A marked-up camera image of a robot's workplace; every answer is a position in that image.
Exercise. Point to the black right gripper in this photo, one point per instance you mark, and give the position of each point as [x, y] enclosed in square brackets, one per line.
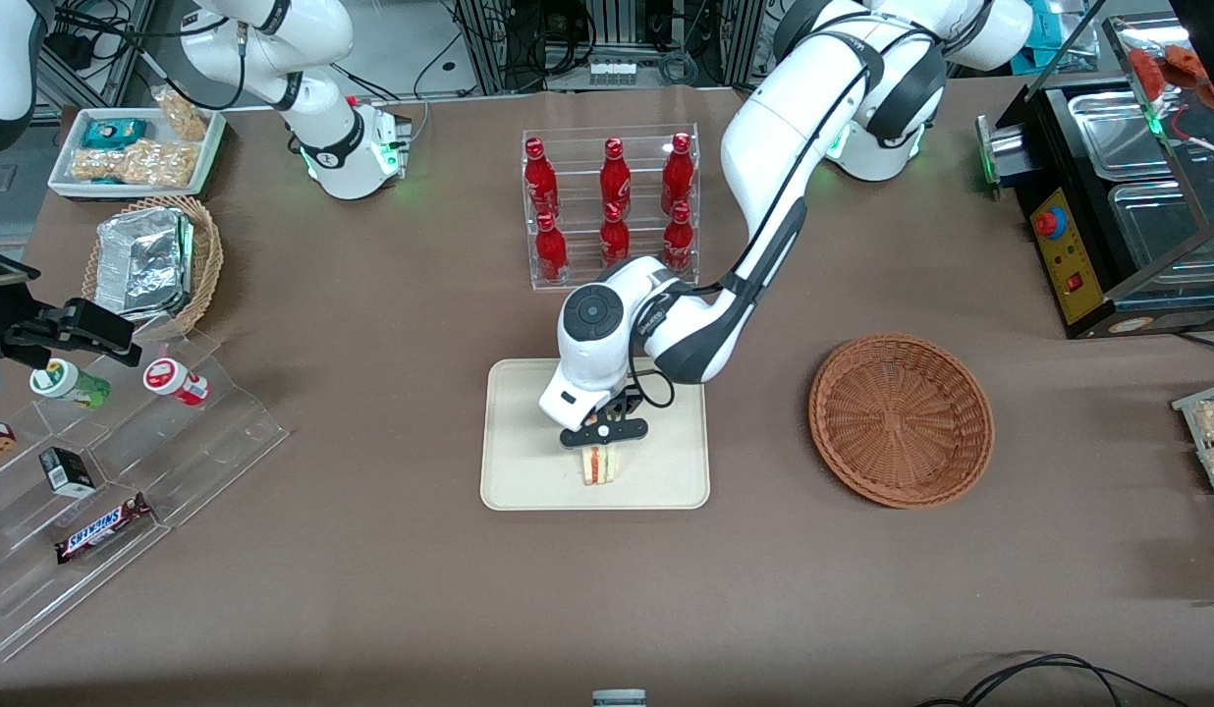
[27, 325]

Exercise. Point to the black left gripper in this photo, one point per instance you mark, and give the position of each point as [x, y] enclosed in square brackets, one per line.
[631, 404]

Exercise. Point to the triangle sandwich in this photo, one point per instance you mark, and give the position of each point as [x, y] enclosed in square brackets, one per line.
[599, 466]

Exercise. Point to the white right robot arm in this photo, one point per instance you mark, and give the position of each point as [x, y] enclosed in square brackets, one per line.
[273, 59]

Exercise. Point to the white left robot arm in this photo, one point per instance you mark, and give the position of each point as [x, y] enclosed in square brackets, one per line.
[764, 147]

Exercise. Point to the beige plastic tray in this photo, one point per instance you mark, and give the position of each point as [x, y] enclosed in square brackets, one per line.
[528, 471]

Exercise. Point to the light tan wicker basket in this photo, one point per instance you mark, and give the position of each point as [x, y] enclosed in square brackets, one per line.
[206, 265]

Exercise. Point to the white rectangular snack tray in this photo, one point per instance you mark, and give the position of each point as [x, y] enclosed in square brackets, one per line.
[214, 147]

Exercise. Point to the brown wicker basket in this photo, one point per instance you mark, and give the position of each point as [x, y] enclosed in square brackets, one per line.
[902, 422]

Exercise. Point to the green capped small bottle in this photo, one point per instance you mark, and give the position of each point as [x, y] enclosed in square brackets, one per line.
[72, 385]

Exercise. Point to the aluminium foil container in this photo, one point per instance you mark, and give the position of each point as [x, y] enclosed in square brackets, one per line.
[140, 260]

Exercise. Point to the red capped small bottle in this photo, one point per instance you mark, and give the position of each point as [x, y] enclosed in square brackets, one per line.
[175, 381]

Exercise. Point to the small black carton box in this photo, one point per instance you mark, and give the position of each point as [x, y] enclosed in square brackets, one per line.
[69, 473]

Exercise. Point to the clear acrylic stepped stand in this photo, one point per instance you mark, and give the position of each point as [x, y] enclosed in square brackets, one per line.
[214, 442]

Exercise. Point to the clear acrylic bottle rack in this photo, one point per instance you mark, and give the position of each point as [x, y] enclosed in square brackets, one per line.
[646, 283]

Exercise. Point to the large clear peanut snack bag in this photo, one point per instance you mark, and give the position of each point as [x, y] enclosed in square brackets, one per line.
[140, 165]

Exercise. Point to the teal snack packet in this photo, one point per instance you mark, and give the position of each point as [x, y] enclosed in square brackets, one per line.
[114, 133]

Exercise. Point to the red cola bottle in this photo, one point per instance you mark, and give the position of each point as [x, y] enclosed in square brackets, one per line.
[678, 241]
[615, 241]
[677, 177]
[551, 253]
[615, 177]
[540, 182]

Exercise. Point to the Snickers chocolate bar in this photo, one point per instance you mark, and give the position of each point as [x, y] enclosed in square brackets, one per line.
[101, 530]

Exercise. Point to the small clear peanut snack bag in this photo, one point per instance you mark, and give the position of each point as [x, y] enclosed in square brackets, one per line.
[183, 116]

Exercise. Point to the grey device at table edge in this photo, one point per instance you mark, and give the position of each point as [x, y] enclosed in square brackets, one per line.
[619, 698]

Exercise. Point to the white power strip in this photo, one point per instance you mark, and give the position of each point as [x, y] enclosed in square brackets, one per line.
[612, 71]

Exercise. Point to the black food warmer cabinet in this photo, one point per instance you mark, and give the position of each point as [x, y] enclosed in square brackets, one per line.
[1069, 255]

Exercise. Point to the steel warmer pan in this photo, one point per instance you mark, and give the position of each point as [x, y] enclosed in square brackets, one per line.
[1108, 133]

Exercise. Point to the teal plastic bag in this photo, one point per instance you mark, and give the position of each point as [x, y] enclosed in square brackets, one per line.
[1049, 37]

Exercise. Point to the red orange packaged food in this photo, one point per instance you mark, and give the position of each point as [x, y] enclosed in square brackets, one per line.
[1152, 69]

